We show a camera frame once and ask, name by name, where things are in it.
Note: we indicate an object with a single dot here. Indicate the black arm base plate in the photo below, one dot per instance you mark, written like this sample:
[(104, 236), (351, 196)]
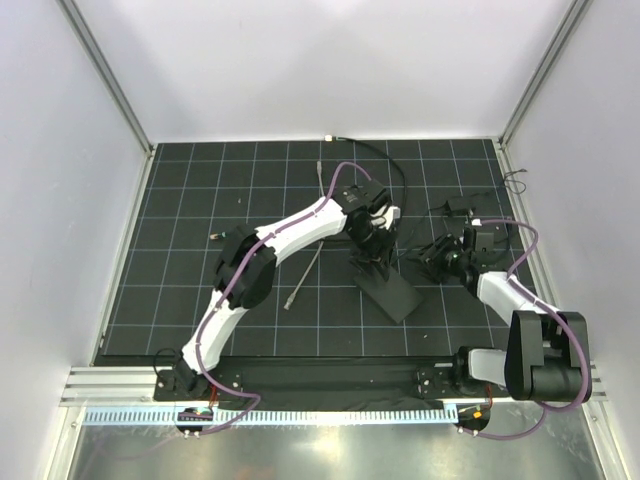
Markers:
[(327, 383)]

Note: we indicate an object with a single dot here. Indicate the left aluminium frame post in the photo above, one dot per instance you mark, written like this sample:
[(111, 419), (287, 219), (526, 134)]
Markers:
[(83, 33)]

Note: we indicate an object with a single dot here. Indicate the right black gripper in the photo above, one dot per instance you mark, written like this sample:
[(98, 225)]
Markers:
[(432, 253)]

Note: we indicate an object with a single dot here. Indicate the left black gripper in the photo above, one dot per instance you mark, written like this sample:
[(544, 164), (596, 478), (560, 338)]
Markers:
[(377, 255)]

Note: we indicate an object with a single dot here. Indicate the black network switch box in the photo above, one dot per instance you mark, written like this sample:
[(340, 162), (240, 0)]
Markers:
[(393, 295)]

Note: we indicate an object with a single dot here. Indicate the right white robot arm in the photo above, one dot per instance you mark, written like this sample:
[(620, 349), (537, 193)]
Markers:
[(546, 359)]

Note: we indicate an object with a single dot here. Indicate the black grid mat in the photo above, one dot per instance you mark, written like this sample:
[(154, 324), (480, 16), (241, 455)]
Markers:
[(314, 309)]

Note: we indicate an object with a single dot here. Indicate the white slotted cable duct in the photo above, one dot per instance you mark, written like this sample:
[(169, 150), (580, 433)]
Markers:
[(183, 417)]

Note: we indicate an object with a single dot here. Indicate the aluminium frame post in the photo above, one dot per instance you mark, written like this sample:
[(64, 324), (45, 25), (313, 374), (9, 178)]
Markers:
[(83, 33), (569, 23)]

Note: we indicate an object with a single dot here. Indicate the right aluminium frame post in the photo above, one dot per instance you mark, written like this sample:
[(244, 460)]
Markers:
[(569, 23)]

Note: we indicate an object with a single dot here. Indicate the aluminium frame rail front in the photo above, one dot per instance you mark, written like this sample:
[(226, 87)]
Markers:
[(133, 385)]

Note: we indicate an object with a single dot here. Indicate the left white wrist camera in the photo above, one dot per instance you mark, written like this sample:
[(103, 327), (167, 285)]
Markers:
[(386, 216)]

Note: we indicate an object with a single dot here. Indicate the black ethernet cable silver plug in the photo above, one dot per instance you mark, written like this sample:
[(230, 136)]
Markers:
[(382, 154)]

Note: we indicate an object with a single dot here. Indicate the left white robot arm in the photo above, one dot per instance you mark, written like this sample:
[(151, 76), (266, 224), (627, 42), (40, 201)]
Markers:
[(245, 270)]

